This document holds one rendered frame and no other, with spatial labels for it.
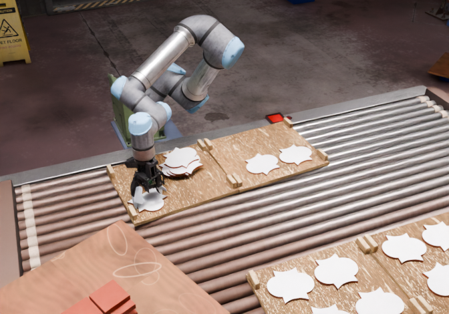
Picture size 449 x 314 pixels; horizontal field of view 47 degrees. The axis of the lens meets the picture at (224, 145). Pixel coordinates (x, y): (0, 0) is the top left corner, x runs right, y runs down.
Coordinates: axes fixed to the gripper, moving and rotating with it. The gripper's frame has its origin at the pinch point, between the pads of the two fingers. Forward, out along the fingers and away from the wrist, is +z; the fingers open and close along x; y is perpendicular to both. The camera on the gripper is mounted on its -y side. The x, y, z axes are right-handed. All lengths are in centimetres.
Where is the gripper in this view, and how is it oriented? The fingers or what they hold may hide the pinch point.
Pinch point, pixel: (147, 199)
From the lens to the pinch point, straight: 189.8
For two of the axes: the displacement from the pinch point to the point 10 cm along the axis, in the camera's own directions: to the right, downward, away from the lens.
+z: 0.3, 8.4, 5.4
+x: 7.3, -3.9, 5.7
